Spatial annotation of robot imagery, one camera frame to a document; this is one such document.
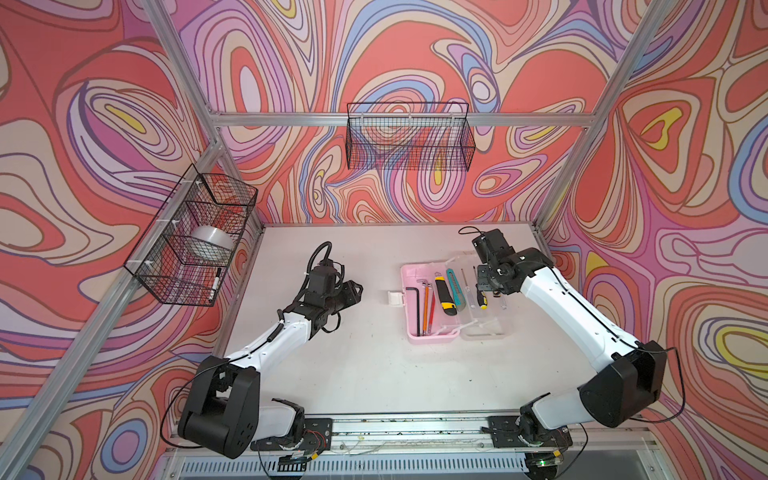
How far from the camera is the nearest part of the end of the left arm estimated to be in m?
0.64

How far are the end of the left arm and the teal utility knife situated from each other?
32 cm

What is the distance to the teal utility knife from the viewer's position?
2.89 feet
